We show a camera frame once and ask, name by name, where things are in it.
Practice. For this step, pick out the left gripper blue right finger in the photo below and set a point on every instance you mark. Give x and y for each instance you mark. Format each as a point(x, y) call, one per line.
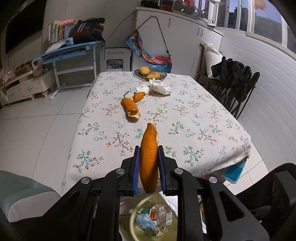
point(162, 168)

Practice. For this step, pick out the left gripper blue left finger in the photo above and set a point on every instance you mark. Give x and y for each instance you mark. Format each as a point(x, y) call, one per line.
point(136, 161)

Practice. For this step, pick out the long orange peel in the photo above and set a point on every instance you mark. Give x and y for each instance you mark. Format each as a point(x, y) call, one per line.
point(148, 168)

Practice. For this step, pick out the orange peel with stem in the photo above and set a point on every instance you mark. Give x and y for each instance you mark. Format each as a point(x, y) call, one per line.
point(131, 109)

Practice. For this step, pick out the small orange peel piece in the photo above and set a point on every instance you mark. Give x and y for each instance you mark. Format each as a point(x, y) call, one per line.
point(138, 96)

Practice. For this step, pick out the blue milk carton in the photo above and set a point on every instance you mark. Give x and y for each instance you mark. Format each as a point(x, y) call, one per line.
point(145, 222)

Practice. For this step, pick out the white paper towel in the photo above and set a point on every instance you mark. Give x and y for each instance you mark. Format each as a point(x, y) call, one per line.
point(143, 88)

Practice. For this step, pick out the yellow trash bin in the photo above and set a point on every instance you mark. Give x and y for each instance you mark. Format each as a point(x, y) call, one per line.
point(162, 210)

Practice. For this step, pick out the floral tablecloth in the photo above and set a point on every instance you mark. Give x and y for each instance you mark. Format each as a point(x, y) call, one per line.
point(194, 128)

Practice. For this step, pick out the yellow mango near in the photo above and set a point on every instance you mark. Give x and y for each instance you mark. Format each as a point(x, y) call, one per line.
point(155, 75)

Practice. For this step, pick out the yellow mango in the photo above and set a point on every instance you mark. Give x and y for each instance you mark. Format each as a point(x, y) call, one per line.
point(144, 71)
point(155, 75)

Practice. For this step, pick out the yellow mango far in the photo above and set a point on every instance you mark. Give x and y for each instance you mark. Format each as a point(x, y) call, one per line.
point(144, 71)

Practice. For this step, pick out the black folded chairs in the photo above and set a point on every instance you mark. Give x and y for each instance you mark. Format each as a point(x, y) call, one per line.
point(236, 82)

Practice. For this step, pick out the white plastic stool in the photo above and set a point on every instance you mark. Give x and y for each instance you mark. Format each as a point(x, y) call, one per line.
point(115, 59)

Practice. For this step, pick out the wooden chair with cushion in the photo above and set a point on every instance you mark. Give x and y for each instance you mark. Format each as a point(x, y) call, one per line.
point(210, 56)

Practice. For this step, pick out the teal grey seat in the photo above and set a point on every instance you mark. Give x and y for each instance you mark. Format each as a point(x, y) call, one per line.
point(23, 197)

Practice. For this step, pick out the cream drawer cabinet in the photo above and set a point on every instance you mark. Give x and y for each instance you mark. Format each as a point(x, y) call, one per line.
point(27, 86)

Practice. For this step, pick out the blue study desk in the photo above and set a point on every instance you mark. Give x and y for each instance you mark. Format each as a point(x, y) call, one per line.
point(64, 53)

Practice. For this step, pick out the black striped backpack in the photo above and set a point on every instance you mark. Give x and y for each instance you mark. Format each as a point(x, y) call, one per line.
point(90, 30)

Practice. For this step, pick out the row of books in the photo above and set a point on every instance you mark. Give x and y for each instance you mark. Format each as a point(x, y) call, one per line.
point(59, 30)

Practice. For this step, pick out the black television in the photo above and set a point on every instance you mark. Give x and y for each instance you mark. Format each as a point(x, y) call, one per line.
point(26, 23)

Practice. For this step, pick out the woven wire fruit basket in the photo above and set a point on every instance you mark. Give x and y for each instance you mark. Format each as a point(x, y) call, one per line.
point(163, 74)

